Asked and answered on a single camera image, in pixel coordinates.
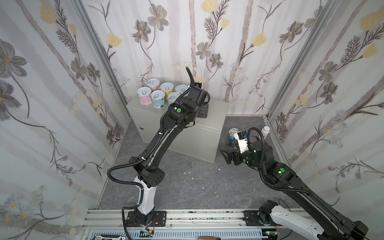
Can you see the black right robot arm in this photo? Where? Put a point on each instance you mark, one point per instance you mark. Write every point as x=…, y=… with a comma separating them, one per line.
x=327, y=223

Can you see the teal can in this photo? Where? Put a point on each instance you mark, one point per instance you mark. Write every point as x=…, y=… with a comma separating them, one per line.
x=158, y=99

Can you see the grey metal cabinet counter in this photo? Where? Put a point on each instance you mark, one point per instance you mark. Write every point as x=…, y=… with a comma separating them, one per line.
x=200, y=141

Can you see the pink can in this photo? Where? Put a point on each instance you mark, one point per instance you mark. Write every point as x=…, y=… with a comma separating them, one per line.
x=154, y=84
x=145, y=95

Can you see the light blue can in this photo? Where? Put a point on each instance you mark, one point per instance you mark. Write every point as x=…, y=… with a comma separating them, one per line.
x=181, y=89

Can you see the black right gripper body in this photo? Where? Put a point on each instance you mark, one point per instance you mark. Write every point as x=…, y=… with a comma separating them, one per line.
x=235, y=157

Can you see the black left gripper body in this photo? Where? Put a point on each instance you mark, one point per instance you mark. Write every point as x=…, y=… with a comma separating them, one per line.
x=202, y=109

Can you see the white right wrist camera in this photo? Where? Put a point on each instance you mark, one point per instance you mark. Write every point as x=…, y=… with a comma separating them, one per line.
x=242, y=140

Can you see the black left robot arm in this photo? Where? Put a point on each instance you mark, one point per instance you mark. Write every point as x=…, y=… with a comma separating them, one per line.
x=182, y=114

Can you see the yellow can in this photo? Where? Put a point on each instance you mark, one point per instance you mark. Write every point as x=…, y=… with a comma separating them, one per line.
x=167, y=88

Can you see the white plastic bottle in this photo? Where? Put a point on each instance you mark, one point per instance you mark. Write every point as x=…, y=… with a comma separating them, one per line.
x=265, y=131

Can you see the blue can silver lid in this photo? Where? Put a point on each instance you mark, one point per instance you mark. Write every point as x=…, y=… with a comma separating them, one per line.
x=231, y=138

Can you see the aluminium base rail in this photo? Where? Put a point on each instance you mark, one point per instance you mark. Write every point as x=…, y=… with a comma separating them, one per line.
x=204, y=224

